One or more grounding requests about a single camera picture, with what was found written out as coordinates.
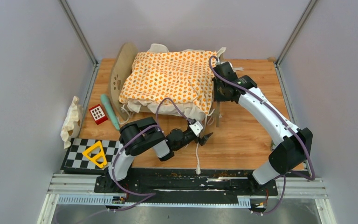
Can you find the black white checkerboard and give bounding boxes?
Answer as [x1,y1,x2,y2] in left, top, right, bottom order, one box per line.
[61,138,122,175]

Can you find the teal cylinder toy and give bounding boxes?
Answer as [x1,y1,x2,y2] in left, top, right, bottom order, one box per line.
[100,94,120,130]

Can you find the white rope tie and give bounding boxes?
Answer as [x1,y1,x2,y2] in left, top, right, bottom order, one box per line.
[195,143,201,175]

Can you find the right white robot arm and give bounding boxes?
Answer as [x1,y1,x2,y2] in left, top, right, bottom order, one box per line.
[211,62,313,195]

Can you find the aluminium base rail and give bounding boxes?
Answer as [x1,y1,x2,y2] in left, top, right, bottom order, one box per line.
[48,168,328,209]

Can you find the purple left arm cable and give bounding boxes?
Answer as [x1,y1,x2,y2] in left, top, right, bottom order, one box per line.
[107,96,198,205]

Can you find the yellow duck print blanket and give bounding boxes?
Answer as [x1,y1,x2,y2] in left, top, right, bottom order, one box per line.
[117,43,228,119]

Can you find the yellow plastic block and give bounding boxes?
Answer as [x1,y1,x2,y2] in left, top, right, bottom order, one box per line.
[82,140,108,169]

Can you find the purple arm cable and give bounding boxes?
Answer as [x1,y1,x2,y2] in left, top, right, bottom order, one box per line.
[208,56,317,214]
[107,96,198,205]

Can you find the red window toy block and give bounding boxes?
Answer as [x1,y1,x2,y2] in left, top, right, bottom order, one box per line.
[89,104,108,125]

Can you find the white duck pillow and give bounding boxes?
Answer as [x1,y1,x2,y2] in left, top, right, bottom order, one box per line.
[60,96,83,149]

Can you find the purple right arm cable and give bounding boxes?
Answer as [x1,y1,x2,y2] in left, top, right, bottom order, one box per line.
[208,56,317,214]

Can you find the wooden pet bed frame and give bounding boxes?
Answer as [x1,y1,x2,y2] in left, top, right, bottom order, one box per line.
[109,42,226,125]

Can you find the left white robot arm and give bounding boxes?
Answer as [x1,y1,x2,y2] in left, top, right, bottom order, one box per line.
[106,117,213,193]

